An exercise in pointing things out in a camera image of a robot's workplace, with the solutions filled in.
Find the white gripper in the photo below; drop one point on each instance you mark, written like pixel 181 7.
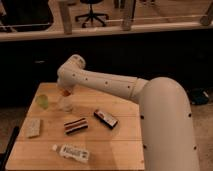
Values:
pixel 61 85

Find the red yellow apple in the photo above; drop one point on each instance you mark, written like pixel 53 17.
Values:
pixel 65 93

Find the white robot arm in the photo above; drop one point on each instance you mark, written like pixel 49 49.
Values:
pixel 166 119

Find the white paper cup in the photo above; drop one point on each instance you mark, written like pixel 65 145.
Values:
pixel 64 104

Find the green plastic cup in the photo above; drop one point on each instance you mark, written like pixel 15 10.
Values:
pixel 42 101

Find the striped brown white box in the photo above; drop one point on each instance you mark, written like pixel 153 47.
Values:
pixel 76 125

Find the wooden table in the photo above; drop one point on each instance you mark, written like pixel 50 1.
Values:
pixel 117 149

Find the beige sponge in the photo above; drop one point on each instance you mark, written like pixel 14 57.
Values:
pixel 33 127

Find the black red white box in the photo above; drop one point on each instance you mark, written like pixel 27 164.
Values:
pixel 106 118

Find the clear plastic bottle white label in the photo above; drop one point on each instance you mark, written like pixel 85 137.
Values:
pixel 69 151

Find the black office chair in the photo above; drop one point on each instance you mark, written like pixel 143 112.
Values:
pixel 91 15

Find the dark bag on floor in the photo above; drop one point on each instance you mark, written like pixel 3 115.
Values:
pixel 199 97

